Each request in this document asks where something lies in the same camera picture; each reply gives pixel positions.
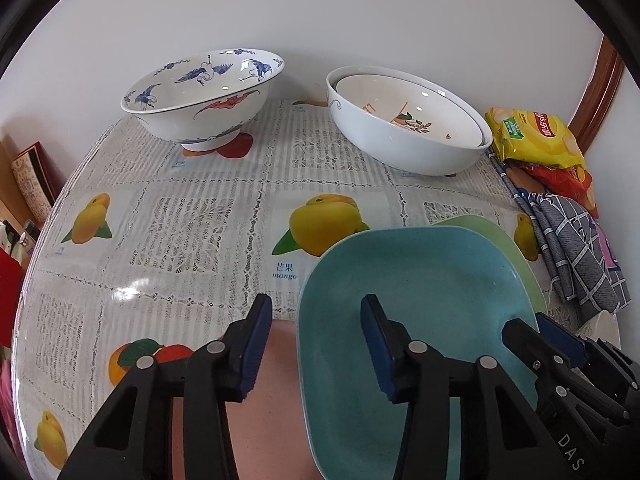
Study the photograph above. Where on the red paper bag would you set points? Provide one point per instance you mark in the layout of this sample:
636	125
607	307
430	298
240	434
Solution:
11	280

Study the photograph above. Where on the red chips bag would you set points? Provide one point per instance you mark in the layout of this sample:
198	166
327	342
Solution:
574	182

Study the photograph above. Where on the grey checked cloth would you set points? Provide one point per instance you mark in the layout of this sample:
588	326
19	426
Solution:
583	269

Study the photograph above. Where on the white lemon print bowl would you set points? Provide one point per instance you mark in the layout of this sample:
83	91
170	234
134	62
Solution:
413	107

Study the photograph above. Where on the pink square plate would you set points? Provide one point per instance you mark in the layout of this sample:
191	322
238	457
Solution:
267	430

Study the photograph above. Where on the yellow chips bag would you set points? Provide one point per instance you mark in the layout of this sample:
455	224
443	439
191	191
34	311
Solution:
537	138

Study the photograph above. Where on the large white bowl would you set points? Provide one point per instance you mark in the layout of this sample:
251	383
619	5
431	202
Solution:
395	146

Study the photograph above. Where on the green square plate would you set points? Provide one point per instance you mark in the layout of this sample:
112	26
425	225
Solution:
499	238

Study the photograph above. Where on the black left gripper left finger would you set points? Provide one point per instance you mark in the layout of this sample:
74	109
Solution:
130	436

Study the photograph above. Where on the brown wooden door frame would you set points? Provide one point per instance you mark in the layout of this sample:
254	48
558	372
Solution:
599	95

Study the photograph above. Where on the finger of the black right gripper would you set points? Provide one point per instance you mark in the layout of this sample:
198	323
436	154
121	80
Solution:
594	396
561	339

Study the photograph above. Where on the patterned red box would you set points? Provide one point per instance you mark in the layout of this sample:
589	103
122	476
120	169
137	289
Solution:
33	178

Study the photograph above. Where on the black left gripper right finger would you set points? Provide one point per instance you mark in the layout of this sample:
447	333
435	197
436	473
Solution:
501	437

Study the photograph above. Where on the white floral bowl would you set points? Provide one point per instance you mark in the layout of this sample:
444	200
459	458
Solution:
602	326

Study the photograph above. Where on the blue square plate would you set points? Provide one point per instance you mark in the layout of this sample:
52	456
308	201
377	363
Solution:
449	286

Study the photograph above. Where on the fruit print tablecloth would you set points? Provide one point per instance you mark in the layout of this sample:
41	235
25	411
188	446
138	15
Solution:
146	244

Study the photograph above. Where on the blue crane patterned bowl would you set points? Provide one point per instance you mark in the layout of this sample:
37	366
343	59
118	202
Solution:
201	102

